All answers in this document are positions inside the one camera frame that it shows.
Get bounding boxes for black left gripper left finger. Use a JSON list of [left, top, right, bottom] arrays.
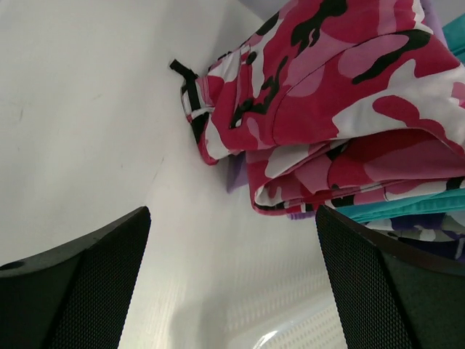
[[1, 206, 151, 348]]

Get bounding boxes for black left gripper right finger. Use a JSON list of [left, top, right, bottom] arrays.
[[316, 206, 464, 348]]

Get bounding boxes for lilac purple trousers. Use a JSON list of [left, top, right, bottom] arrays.
[[227, 1, 464, 221]]

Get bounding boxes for pink camouflage trousers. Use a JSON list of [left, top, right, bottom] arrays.
[[170, 1, 464, 215]]

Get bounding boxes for white plastic basket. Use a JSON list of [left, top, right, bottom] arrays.
[[222, 289, 347, 348]]

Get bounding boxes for purple grey camouflage trousers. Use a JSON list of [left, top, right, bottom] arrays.
[[365, 211, 464, 263]]

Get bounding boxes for teal trousers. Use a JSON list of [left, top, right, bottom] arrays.
[[336, 14, 464, 222]]

